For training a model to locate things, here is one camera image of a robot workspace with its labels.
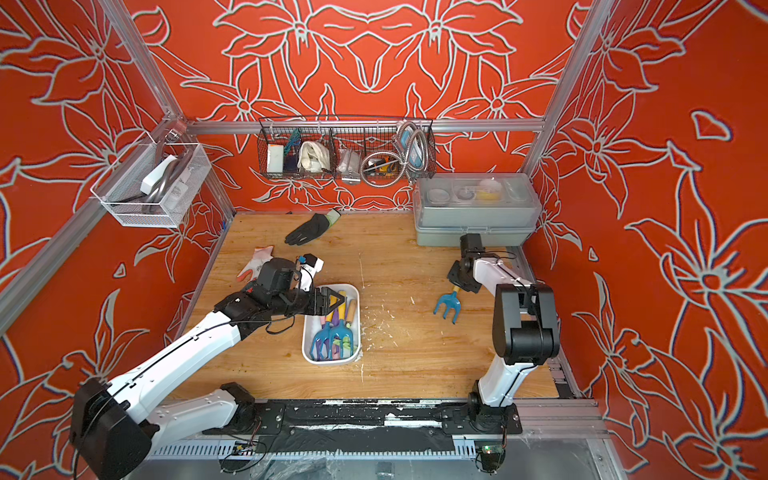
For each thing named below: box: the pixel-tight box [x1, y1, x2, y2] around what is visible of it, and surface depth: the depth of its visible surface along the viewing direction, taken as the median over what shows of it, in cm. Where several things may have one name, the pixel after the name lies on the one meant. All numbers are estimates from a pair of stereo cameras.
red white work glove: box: [236, 245, 274, 282], surface depth 105 cm
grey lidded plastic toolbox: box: [414, 173, 543, 246], surface depth 102 cm
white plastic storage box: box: [302, 283, 362, 366], surface depth 87 cm
